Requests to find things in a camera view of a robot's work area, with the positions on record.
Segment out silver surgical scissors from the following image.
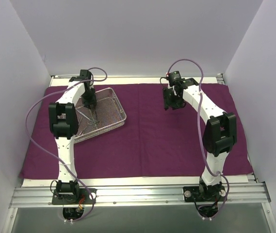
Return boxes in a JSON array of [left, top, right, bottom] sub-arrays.
[[76, 110, 97, 125]]

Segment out metal mesh instrument tray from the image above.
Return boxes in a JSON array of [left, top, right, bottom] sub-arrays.
[[74, 87, 127, 144]]

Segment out purple cloth wrap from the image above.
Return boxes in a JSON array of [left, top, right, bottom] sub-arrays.
[[20, 83, 253, 180]]

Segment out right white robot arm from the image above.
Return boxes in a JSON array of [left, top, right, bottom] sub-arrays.
[[162, 71, 237, 200]]

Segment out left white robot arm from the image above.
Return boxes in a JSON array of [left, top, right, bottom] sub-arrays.
[[49, 69, 97, 203]]

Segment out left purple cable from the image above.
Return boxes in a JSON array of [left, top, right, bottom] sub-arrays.
[[25, 67, 108, 222]]

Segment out purple cable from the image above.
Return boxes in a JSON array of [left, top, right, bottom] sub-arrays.
[[166, 59, 230, 218], [25, 67, 108, 222]]

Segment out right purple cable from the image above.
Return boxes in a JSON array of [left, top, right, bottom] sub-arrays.
[[166, 59, 230, 218]]

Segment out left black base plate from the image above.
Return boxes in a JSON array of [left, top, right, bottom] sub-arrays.
[[51, 188, 97, 205]]

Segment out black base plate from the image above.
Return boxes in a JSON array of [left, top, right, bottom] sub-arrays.
[[183, 184, 226, 202], [51, 188, 97, 205]]

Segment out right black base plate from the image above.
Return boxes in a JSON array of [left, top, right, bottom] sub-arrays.
[[183, 184, 226, 202]]

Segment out aluminium front rail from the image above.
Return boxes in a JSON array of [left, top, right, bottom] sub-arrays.
[[9, 183, 271, 208]]

